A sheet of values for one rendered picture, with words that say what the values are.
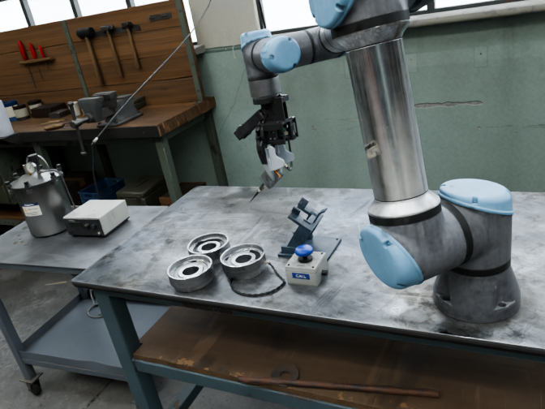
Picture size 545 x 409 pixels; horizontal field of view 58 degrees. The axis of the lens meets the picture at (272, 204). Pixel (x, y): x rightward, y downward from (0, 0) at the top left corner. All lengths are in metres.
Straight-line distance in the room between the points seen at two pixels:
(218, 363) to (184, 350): 0.12
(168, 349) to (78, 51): 2.33
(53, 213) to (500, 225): 1.56
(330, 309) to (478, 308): 0.27
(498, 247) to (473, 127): 1.71
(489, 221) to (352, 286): 0.33
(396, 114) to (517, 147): 1.87
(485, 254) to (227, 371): 0.70
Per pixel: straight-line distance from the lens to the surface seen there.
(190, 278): 1.12
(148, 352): 1.44
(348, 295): 1.03
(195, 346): 1.40
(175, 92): 2.98
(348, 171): 2.78
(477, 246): 0.87
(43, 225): 2.02
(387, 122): 0.76
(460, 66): 2.51
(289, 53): 1.09
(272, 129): 1.21
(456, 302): 0.95
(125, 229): 1.88
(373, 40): 0.75
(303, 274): 1.06
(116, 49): 3.17
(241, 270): 1.12
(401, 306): 0.99
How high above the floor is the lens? 1.39
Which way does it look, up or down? 24 degrees down
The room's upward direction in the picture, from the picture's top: 11 degrees counter-clockwise
